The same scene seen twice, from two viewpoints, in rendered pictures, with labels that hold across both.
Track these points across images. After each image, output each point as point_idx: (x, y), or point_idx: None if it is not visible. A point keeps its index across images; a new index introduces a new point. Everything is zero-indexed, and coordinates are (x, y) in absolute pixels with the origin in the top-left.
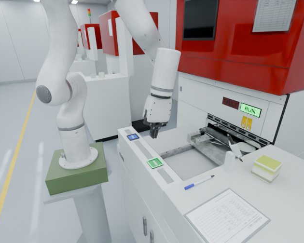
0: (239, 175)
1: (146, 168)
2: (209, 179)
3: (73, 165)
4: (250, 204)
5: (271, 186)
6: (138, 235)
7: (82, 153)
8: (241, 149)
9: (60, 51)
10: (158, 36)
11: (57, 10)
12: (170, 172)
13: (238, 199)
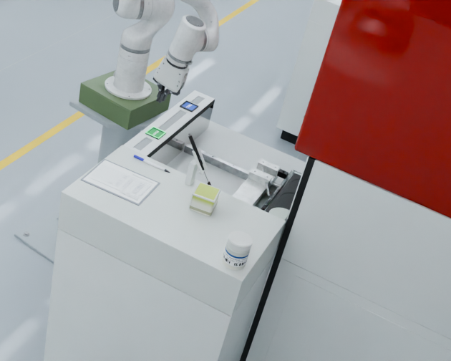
0: (187, 190)
1: (143, 130)
2: (161, 170)
3: (112, 89)
4: (147, 195)
5: (187, 210)
6: None
7: (127, 82)
8: (270, 211)
9: None
10: (203, 3)
11: None
12: (150, 145)
13: (147, 188)
